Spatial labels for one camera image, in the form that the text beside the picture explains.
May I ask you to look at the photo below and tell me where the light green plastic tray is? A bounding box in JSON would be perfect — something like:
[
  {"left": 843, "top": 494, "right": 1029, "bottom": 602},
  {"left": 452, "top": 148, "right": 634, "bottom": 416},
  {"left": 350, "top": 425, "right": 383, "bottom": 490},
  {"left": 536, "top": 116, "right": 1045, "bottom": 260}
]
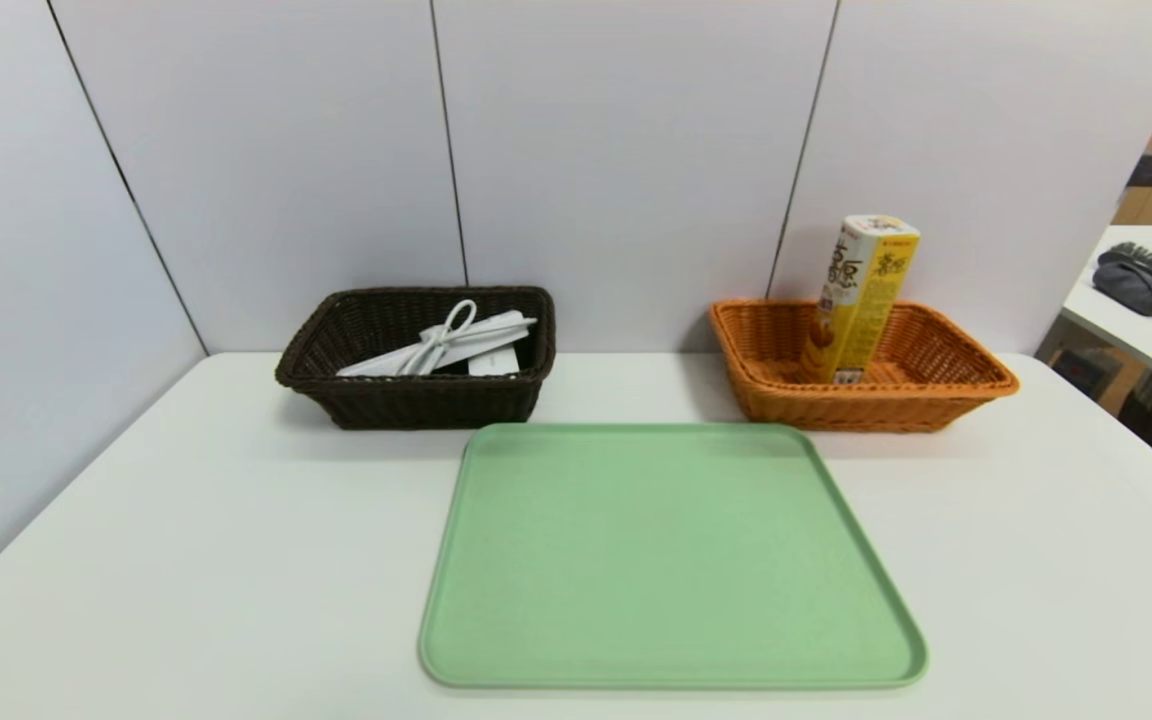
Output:
[{"left": 419, "top": 422, "right": 929, "bottom": 691}]

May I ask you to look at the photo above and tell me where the yellow hexagonal snack box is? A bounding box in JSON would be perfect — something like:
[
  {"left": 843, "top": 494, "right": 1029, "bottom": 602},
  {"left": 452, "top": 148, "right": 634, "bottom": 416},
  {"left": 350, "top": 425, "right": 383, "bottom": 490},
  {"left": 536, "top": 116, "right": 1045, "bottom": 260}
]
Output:
[{"left": 802, "top": 214, "right": 922, "bottom": 386}]

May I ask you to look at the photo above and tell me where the white side table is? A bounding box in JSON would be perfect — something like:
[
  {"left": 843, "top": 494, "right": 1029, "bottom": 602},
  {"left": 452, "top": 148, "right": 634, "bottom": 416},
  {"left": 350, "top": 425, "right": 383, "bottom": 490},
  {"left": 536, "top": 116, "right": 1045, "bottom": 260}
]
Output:
[{"left": 1061, "top": 225, "right": 1152, "bottom": 394}]

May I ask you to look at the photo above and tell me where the orange wicker basket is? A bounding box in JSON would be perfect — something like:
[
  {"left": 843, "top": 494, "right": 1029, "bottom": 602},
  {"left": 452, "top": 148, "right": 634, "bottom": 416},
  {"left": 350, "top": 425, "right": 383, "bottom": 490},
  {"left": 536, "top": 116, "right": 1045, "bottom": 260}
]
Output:
[{"left": 708, "top": 298, "right": 1021, "bottom": 433}]

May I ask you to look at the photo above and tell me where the dark grey fabric pouch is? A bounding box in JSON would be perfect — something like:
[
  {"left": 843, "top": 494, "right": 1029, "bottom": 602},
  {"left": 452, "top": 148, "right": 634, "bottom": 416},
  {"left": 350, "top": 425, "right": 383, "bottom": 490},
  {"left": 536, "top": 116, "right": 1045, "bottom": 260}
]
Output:
[{"left": 1093, "top": 242, "right": 1152, "bottom": 317}]

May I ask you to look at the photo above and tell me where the white power strip with cable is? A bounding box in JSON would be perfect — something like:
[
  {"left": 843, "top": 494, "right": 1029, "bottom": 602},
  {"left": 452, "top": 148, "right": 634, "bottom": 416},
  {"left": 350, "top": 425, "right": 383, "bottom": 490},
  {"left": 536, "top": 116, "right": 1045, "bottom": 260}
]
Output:
[{"left": 336, "top": 298, "right": 539, "bottom": 378}]

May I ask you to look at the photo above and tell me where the small black box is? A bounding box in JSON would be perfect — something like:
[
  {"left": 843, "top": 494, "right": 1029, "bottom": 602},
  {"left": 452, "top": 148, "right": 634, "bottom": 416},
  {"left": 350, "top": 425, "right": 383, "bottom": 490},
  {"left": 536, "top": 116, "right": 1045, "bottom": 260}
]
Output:
[{"left": 1049, "top": 345, "right": 1107, "bottom": 401}]

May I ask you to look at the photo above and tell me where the white oblong case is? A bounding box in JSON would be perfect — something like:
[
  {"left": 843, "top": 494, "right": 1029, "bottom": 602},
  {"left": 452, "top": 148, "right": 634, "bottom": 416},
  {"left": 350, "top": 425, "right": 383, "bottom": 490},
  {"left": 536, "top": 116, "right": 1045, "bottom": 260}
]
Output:
[{"left": 467, "top": 347, "right": 522, "bottom": 378}]

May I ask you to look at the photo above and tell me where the dark brown wicker basket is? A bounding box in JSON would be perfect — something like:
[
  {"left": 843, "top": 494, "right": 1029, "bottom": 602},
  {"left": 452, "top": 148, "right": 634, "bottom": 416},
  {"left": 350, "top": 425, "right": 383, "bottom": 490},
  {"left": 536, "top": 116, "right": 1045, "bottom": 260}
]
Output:
[{"left": 275, "top": 286, "right": 558, "bottom": 431}]

